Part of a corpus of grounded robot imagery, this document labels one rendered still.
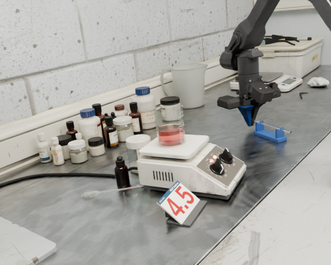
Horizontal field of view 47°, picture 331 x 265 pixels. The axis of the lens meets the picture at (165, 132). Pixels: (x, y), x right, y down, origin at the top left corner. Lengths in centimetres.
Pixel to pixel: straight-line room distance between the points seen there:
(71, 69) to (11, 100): 22
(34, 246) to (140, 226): 18
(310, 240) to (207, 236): 16
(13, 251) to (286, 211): 47
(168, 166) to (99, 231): 19
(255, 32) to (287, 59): 76
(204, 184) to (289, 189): 17
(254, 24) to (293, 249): 60
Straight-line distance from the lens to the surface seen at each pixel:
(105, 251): 66
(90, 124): 109
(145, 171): 81
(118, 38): 137
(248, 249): 63
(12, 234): 76
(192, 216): 71
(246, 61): 107
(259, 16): 102
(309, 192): 80
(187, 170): 76
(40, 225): 79
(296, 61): 179
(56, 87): 120
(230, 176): 78
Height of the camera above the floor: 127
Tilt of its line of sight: 18 degrees down
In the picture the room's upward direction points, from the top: 6 degrees counter-clockwise
